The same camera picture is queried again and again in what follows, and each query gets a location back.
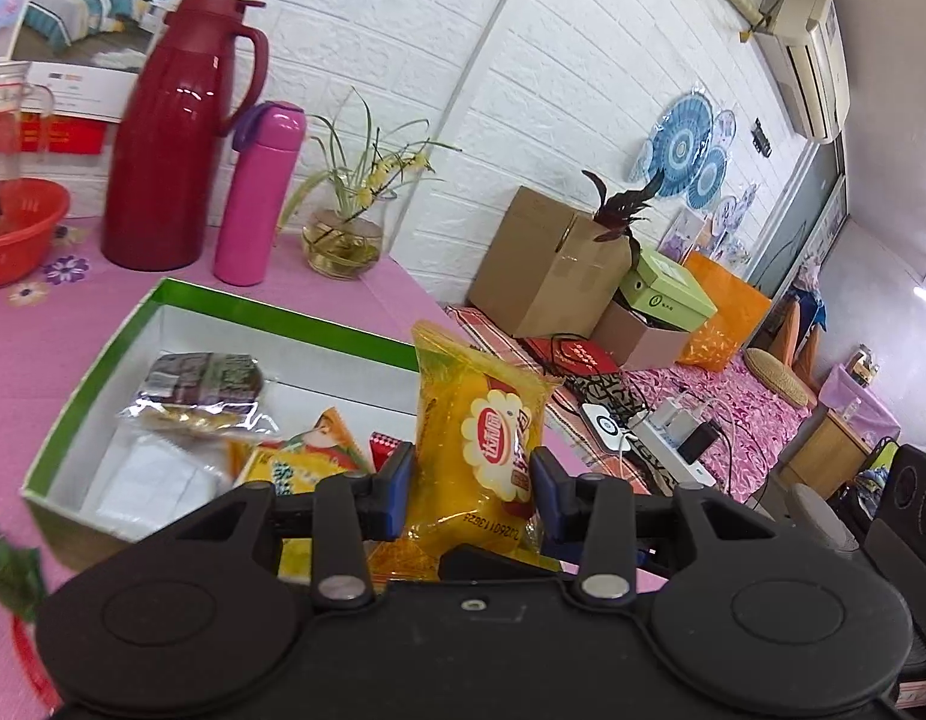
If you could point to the black patterned pouch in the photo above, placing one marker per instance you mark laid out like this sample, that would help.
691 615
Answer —
598 394

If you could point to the green shoe box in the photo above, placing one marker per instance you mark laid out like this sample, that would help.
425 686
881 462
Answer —
669 289

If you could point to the green cardboard box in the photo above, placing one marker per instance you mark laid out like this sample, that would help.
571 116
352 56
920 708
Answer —
208 300

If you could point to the white power strip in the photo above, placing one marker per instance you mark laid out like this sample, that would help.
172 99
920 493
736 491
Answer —
684 457

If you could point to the brown label pastry packet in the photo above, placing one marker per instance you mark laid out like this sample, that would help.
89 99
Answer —
200 382

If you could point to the white air conditioner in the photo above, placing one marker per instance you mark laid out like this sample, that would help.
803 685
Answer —
804 45

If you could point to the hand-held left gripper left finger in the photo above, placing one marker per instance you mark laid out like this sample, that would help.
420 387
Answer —
395 495

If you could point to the blue decorative wall fans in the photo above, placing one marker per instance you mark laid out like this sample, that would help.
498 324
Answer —
684 142

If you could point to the dark red leafy plant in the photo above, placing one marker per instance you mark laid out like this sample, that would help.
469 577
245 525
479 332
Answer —
624 202

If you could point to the pink bottle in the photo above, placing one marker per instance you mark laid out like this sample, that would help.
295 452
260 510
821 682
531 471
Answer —
257 195

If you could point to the black speaker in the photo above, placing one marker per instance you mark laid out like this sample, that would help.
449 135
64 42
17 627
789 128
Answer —
909 510

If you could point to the red plastic basin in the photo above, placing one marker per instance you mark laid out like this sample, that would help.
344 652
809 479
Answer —
21 240

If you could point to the red flat box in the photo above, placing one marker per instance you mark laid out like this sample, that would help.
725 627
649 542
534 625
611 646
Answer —
575 356

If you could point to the plant in glass vase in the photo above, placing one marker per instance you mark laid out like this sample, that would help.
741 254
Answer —
343 240

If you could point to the dark red thermos jug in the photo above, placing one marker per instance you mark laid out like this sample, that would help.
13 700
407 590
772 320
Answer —
170 135

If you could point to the wall poster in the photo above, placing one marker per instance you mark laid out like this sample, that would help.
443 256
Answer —
81 7

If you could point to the pink lined bin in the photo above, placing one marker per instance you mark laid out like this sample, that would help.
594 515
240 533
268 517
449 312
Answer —
856 405

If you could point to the black wall hook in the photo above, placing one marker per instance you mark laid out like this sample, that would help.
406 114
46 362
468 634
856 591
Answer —
763 139

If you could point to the wooden cabinet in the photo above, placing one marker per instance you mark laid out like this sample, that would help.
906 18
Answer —
826 457

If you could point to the glass pitcher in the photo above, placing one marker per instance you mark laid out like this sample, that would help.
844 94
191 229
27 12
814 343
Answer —
13 120

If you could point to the yellow clear snack packet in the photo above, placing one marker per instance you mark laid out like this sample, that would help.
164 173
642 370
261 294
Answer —
470 420

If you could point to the brown cardboard box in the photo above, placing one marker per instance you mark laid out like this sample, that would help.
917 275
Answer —
538 270

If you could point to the small green foil packet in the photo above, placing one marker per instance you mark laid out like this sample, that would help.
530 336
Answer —
13 570

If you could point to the orange bag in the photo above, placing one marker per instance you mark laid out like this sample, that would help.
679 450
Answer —
729 307

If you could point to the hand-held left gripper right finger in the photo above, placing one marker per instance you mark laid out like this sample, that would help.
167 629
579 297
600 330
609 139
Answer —
549 495

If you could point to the white round charger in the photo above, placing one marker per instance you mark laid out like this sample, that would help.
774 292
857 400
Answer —
604 426

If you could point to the small red snack packet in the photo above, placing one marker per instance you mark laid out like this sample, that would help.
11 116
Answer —
382 450

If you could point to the woven straw cushion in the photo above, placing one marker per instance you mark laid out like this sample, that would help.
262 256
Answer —
782 379

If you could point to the beige cardboard box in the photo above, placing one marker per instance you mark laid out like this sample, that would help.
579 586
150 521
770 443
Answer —
635 341

